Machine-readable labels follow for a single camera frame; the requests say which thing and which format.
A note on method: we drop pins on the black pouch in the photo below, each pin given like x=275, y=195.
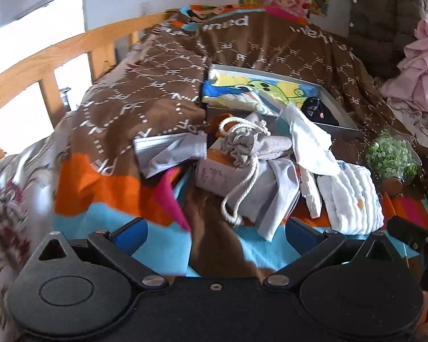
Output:
x=317, y=110

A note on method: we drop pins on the white gauze cloth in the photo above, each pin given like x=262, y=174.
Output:
x=310, y=142

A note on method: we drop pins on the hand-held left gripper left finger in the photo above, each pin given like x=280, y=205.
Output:
x=130, y=235

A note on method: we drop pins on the white floral bed sheet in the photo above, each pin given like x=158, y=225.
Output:
x=7, y=203

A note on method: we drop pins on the grey storage box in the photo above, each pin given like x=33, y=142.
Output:
x=330, y=99

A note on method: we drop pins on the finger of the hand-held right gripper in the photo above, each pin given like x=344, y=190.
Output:
x=408, y=233

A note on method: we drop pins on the pink ruffled garment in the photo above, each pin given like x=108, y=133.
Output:
x=421, y=64

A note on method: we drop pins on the white narrow sock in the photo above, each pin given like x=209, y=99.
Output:
x=312, y=196

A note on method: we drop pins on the olive quilted jacket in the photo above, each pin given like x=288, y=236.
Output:
x=378, y=25

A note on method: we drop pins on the orange plastic item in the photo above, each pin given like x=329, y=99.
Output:
x=218, y=130

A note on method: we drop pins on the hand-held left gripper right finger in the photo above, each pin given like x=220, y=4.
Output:
x=301, y=235

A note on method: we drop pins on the brown printed blanket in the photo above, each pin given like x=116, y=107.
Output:
x=146, y=78

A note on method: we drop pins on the green-filled glass jar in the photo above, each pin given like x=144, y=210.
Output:
x=388, y=156

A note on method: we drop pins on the white folded towel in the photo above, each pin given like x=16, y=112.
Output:
x=349, y=199

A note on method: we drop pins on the yellow cartoon cloth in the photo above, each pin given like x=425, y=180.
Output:
x=235, y=85

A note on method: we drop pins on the grey elastic-band cloth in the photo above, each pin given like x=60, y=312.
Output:
x=171, y=153

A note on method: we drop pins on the white carton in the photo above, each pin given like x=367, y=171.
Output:
x=214, y=176

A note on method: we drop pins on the beige floral cloth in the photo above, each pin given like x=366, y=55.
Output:
x=413, y=124

